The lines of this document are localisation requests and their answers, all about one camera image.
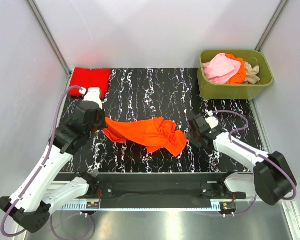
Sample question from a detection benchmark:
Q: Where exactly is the olive green plastic bin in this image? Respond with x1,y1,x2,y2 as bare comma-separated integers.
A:
197,49,274,101

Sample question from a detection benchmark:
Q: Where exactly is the pink t shirt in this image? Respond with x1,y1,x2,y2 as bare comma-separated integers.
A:
202,53,242,84

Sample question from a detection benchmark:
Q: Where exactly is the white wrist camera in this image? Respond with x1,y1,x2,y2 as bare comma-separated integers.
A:
79,87,103,109
205,111,219,129

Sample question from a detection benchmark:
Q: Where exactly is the beige t shirt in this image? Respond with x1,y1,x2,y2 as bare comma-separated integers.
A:
243,62,260,85

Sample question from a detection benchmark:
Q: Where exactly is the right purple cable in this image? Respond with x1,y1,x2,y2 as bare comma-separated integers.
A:
209,110,298,218

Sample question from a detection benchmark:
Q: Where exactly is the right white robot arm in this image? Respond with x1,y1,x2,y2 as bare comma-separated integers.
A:
187,116,297,206

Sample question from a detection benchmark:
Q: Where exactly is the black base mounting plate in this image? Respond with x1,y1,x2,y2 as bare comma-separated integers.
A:
57,172,248,210

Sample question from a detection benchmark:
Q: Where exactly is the orange t shirt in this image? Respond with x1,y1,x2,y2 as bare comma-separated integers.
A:
103,117,188,157
225,53,247,85

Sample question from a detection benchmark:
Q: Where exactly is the folded red t shirt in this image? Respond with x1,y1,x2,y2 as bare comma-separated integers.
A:
69,67,112,99

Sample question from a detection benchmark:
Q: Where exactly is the black marble pattern mat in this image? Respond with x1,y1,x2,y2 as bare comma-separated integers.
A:
51,67,272,175

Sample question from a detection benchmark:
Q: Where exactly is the left aluminium corner post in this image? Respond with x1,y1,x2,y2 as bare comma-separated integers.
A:
25,0,72,77

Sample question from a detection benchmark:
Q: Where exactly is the aluminium corner post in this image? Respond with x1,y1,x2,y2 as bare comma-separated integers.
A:
254,0,290,52
25,0,72,77

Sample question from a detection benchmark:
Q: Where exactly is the orange t shirt in bin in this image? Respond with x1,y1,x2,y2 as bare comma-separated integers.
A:
225,53,247,85

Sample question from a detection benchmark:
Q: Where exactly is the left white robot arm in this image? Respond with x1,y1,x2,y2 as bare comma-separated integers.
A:
0,100,106,233

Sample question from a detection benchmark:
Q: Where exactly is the right aluminium corner post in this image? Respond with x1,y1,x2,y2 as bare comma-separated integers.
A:
254,0,290,52

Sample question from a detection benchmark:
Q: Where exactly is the aluminium rail frame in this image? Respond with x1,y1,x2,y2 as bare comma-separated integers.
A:
47,181,296,212

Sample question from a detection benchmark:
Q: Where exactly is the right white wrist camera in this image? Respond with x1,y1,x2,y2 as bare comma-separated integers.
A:
205,111,219,129

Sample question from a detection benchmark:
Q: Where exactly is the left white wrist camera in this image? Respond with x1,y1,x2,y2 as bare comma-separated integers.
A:
79,87,103,109

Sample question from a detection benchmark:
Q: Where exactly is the purple cable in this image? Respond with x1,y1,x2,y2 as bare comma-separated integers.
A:
209,110,298,218
0,85,97,240

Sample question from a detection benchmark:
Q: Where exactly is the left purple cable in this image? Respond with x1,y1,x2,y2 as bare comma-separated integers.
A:
0,85,97,240

